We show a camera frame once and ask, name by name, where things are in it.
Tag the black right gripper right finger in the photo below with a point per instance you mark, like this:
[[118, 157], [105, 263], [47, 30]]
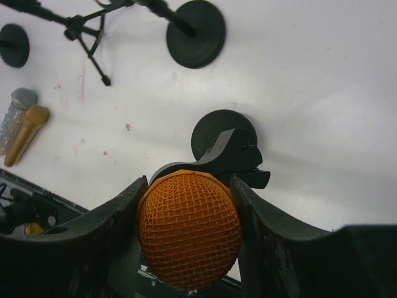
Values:
[[282, 256]]

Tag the black round-base orange-mic stand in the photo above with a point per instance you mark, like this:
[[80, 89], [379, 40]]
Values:
[[224, 144]]

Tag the orange microphone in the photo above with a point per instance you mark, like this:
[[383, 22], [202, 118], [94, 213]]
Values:
[[189, 230]]

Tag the black round-base shock-mount stand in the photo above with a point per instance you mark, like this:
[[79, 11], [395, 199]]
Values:
[[15, 47]]

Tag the gold microphone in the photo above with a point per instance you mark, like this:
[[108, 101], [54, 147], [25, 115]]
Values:
[[34, 119]]

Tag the black round-base clip stand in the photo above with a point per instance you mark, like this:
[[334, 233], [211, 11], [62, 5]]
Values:
[[196, 32]]

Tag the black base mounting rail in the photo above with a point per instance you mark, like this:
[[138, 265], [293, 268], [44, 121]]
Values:
[[31, 210]]

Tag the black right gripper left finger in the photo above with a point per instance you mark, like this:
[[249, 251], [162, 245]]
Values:
[[95, 255]]

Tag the glitter silver-head microphone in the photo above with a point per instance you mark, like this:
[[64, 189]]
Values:
[[21, 100]]

